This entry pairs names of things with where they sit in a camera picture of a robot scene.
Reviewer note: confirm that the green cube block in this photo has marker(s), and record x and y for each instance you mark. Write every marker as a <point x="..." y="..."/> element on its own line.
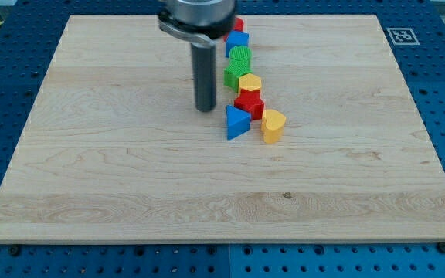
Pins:
<point x="233" y="72"/>

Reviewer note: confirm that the yellow heart block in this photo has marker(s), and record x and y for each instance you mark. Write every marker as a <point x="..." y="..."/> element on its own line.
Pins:
<point x="272" y="125"/>

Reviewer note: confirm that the red star block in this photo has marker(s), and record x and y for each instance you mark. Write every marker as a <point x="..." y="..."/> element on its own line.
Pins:
<point x="251" y="102"/>

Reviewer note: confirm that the green round block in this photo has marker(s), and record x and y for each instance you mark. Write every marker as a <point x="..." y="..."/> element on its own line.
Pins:
<point x="241" y="54"/>

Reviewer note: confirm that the blue pentagon block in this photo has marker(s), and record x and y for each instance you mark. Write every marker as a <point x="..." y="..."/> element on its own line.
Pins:
<point x="236" y="38"/>

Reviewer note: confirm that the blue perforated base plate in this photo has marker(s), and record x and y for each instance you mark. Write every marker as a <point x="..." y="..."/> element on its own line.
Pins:
<point x="28" y="39"/>

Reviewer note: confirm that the blue triangle block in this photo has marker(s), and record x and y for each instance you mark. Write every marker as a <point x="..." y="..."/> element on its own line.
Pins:
<point x="237" y="121"/>

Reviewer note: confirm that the red block at top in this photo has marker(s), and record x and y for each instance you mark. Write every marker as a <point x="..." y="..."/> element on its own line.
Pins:
<point x="237" y="26"/>

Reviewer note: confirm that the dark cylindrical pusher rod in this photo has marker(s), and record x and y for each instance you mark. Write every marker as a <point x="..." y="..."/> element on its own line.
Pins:
<point x="204" y="77"/>

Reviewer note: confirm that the white fiducial marker tag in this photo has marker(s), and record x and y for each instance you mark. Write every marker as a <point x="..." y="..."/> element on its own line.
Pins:
<point x="401" y="36"/>

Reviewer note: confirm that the wooden board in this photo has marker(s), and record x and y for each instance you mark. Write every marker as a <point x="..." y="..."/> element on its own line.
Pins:
<point x="114" y="152"/>

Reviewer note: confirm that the yellow hexagon block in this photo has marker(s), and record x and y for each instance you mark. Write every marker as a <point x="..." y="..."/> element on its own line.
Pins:
<point x="249" y="82"/>

